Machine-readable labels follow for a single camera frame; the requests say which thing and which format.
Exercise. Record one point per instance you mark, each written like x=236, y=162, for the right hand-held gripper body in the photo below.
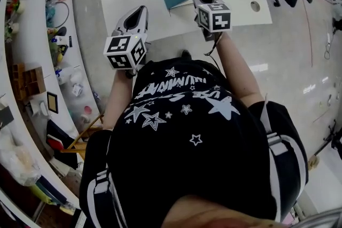
x=213, y=17

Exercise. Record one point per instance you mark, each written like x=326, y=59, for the artificial flower bunch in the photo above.
x=13, y=8

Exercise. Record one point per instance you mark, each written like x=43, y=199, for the person's black shoe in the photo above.
x=186, y=54

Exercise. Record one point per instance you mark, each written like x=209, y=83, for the black framed picture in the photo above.
x=52, y=102

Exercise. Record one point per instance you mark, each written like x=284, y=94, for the person's right forearm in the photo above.
x=237, y=69

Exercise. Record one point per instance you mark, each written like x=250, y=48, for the white curved shelf unit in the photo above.
x=32, y=42

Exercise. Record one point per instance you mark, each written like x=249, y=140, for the wooden easel stand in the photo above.
x=85, y=136

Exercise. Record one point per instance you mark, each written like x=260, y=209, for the pink lid jar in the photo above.
x=86, y=112

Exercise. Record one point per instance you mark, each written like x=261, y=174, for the person's left forearm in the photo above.
x=117, y=98

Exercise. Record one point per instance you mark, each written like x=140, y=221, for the clear plastic bag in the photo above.
x=18, y=163

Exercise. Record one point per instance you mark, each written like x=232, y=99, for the black and red box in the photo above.
x=57, y=137

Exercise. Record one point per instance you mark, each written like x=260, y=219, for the black star print shirt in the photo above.
x=187, y=163

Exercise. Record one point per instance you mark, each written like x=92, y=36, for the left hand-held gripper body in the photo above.
x=125, y=46

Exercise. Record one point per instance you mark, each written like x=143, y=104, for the round grey table grommet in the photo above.
x=255, y=6

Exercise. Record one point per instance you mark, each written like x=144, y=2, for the black floor stand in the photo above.
x=332, y=138

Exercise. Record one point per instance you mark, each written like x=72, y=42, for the white tissue box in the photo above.
x=77, y=89

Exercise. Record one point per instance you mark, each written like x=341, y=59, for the wooden compartment box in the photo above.
x=29, y=82

